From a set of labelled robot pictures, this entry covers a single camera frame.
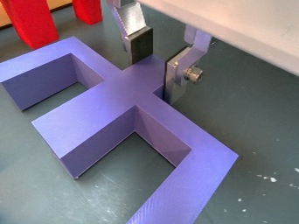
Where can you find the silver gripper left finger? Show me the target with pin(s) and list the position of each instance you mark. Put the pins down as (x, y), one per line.
(134, 32)

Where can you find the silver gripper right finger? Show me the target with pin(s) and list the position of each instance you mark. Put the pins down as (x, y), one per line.
(180, 68)

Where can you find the purple E-shaped block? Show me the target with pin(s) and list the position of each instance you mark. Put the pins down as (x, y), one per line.
(121, 104)

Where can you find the red E-shaped block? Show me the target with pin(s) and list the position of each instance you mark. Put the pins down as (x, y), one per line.
(32, 19)

